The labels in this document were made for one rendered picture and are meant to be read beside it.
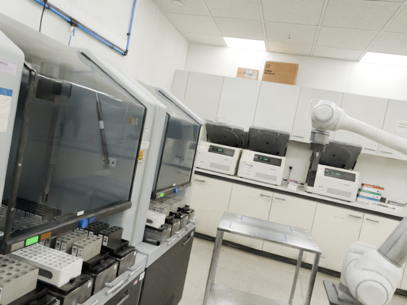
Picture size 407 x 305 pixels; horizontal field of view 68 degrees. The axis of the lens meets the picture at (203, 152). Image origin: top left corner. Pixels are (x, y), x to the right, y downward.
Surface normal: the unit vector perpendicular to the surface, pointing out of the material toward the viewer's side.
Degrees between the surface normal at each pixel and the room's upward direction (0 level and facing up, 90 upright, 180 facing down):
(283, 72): 90
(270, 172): 90
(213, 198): 90
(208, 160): 90
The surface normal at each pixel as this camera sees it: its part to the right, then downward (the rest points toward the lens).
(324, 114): -0.49, -0.07
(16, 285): 0.95, 0.20
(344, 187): -0.26, 0.00
